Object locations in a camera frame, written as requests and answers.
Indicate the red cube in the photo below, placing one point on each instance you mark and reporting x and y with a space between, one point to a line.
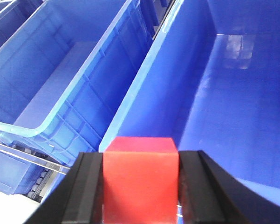
140 181

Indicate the steel rack front rail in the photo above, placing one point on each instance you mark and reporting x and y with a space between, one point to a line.
34 159

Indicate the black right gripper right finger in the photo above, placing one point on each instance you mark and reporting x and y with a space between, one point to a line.
210 195

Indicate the blue bin right on rack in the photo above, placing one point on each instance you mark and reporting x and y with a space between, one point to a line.
211 82

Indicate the blue bin left on rack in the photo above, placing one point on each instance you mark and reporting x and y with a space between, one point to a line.
65 71

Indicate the blue bin on rack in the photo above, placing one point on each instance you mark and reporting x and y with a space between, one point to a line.
211 82
65 71

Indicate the white roller conveyor track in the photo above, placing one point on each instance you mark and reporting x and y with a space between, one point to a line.
37 188

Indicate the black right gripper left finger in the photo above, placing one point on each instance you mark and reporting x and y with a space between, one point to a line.
78 198

